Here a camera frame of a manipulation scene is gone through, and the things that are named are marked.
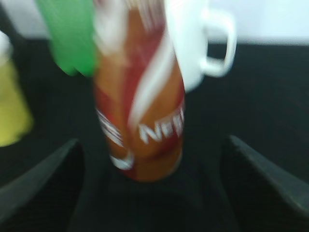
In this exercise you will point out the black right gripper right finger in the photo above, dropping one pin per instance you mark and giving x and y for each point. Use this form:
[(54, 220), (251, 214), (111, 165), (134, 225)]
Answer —
[(264, 197)]

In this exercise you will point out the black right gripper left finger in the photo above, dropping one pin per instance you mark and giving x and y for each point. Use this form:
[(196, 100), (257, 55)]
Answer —
[(44, 198)]

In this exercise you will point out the brown Nescafe coffee bottle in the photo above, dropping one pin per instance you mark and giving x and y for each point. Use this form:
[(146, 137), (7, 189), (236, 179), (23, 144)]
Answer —
[(138, 88)]

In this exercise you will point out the yellow paper cup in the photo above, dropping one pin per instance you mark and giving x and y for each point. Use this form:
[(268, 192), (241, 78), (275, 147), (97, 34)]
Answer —
[(15, 116)]

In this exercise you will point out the green sprite bottle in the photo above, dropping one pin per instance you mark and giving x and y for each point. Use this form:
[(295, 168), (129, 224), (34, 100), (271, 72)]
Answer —
[(70, 26)]

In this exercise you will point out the white ceramic mug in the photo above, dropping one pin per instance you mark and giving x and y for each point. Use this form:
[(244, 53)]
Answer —
[(189, 23)]

